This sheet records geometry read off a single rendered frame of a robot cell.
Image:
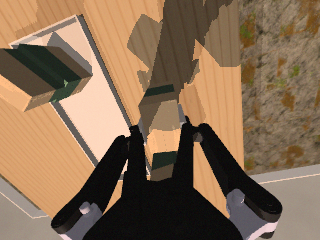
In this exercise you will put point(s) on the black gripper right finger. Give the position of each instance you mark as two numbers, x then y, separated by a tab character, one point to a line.
252	209

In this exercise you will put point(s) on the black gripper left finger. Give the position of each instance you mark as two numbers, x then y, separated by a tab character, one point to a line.
74	220

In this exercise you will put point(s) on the white shallow tray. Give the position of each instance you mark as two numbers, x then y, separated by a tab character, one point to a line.
95	116

